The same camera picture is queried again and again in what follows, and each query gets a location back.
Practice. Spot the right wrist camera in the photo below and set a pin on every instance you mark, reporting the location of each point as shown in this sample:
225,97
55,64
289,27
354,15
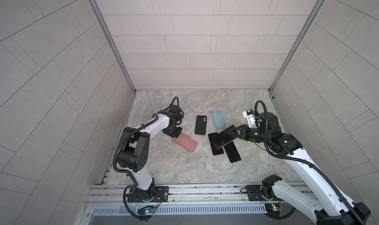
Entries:
250,116

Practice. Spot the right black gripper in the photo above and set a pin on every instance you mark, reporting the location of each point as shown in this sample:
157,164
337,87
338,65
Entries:
243,131

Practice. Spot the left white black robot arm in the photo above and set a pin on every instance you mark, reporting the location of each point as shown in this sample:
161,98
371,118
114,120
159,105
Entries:
132,153

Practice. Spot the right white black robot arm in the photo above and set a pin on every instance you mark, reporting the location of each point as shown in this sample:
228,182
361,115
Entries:
331,206

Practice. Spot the right green circuit board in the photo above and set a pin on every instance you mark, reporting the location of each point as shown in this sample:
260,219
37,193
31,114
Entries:
274,209

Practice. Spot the left green circuit board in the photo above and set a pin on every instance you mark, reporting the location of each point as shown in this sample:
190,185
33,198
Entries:
147,211

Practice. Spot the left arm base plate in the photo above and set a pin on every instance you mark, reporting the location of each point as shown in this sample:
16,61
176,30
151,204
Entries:
161,193

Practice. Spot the purple phone black screen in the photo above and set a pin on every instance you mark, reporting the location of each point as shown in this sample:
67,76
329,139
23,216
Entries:
220,139

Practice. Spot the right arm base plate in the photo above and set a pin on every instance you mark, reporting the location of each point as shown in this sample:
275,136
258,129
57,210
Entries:
259,193

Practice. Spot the pink phone case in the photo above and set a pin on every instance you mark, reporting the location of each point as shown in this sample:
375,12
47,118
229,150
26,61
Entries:
185,142

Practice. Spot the right black phone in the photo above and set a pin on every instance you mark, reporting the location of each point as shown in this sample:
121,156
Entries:
232,152

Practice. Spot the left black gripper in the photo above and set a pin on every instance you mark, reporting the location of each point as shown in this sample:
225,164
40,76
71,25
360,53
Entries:
176,133

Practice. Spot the black phone case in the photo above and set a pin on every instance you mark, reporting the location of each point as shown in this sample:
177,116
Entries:
200,125

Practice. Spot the middle black phone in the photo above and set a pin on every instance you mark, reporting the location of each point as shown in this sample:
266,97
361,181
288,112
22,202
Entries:
215,151

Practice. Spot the aluminium mounting rail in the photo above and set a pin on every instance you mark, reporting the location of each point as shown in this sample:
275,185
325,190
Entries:
201,198

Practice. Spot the green circuit board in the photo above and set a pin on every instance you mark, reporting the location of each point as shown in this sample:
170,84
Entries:
147,211
274,209

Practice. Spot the light blue phone case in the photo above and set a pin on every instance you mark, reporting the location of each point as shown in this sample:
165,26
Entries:
218,119

